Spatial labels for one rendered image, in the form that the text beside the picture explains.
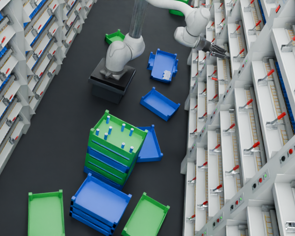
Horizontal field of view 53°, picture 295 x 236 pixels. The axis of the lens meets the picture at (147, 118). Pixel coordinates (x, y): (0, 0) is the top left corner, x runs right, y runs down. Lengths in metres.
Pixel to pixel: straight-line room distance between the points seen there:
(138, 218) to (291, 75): 1.33
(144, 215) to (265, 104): 1.15
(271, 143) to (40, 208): 1.44
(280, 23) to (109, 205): 1.35
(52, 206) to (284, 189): 1.43
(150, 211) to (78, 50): 1.76
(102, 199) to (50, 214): 0.35
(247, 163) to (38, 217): 1.29
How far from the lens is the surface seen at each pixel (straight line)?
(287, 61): 1.32
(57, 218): 2.03
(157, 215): 2.13
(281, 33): 1.49
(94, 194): 1.93
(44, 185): 2.13
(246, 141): 1.45
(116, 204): 1.92
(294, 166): 1.06
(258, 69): 1.55
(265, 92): 1.43
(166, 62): 3.07
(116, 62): 2.42
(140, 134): 1.91
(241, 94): 1.67
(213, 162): 1.79
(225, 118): 1.77
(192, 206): 2.04
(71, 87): 2.71
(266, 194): 1.19
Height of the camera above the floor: 1.88
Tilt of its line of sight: 47 degrees down
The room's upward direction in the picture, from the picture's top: 21 degrees clockwise
